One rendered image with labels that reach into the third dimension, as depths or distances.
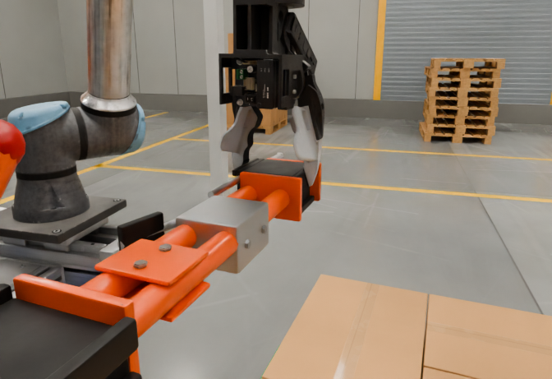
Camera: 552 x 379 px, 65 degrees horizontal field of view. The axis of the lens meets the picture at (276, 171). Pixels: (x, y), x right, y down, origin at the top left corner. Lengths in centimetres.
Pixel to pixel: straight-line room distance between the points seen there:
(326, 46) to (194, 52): 322
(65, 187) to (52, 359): 78
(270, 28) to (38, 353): 33
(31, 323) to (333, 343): 117
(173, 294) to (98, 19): 71
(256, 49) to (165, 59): 1095
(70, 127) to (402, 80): 911
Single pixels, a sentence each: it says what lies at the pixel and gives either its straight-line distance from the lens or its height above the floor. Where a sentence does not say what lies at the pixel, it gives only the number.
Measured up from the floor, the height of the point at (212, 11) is 170.
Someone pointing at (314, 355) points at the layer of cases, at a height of 54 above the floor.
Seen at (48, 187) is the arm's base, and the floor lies 111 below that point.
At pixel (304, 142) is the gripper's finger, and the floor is 128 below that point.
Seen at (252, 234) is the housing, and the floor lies 121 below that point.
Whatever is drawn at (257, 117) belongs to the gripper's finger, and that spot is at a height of 130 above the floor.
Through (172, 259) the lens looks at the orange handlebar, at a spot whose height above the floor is 123.
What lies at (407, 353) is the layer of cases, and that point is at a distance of 139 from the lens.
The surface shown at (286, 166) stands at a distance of 52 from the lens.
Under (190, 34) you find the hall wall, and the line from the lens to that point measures 1107.
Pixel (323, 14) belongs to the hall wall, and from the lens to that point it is 1010.
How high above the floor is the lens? 137
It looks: 15 degrees down
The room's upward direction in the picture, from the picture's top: straight up
